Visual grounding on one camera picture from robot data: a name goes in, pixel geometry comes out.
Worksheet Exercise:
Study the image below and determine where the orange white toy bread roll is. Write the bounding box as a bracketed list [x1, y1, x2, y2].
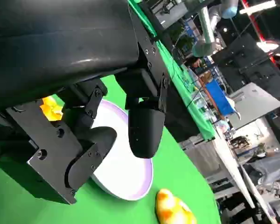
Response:
[155, 188, 198, 224]
[39, 96, 64, 122]

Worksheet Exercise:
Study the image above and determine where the grey desk panel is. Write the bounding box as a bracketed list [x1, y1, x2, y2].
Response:
[225, 83, 280, 129]

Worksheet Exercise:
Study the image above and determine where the long white table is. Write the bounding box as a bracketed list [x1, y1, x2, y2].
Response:
[213, 125, 277, 224]

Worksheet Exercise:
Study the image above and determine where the narrow green cloth band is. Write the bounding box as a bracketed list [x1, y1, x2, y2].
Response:
[127, 0, 217, 142]

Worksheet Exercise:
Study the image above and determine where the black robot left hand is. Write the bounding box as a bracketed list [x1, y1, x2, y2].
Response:
[0, 0, 171, 205]

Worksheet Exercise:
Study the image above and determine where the lilac plate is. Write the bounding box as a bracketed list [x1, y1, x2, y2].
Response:
[90, 99, 154, 201]

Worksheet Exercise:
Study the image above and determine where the large green table cloth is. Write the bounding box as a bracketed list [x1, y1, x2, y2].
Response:
[0, 74, 222, 224]

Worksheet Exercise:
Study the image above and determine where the blue box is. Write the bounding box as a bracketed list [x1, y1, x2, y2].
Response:
[204, 78, 235, 115]

